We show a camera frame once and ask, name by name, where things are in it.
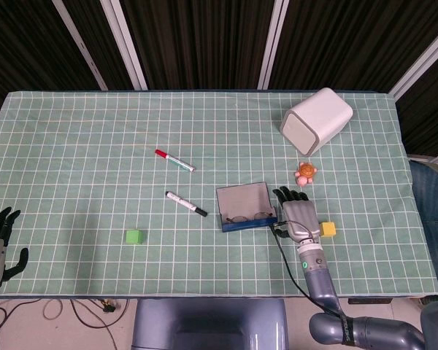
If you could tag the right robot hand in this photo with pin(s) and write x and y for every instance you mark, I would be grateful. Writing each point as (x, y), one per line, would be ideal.
(299, 218)

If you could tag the blue glasses case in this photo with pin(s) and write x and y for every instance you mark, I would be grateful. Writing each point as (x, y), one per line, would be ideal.
(241, 198)

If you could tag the olive green cloth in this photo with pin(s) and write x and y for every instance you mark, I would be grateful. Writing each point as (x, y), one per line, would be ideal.
(436, 299)

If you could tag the blue grey robot torso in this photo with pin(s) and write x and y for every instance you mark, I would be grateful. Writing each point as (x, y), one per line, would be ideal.
(208, 324)

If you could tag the black capped whiteboard marker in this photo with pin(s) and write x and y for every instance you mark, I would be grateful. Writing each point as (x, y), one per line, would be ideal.
(184, 203)

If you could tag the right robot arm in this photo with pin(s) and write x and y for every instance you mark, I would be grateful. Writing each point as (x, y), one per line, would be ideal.
(319, 284)

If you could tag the green checked tablecloth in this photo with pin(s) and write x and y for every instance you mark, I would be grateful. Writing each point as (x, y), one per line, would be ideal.
(95, 146)

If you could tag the pink turtle toy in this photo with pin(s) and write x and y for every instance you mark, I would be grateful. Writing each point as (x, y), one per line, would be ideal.
(306, 173)

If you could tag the wire-rim eyeglasses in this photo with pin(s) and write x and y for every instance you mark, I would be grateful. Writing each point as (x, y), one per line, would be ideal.
(263, 215)

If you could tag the red capped whiteboard marker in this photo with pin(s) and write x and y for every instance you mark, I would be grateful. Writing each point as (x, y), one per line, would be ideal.
(175, 160)

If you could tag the white partition post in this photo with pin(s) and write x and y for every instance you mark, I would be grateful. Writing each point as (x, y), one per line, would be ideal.
(273, 43)
(419, 63)
(126, 45)
(80, 45)

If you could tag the person in blue jeans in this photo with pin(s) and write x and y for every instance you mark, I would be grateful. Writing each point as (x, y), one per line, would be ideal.
(434, 204)

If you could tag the white rounded box appliance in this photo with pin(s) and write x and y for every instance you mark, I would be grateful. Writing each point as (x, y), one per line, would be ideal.
(319, 116)

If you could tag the power plug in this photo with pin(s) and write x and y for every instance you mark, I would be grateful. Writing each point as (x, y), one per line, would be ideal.
(109, 306)

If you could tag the yellow cube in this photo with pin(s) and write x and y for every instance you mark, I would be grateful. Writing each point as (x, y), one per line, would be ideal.
(328, 229)

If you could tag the green cube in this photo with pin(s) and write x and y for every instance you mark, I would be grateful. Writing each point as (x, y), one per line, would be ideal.
(135, 237)

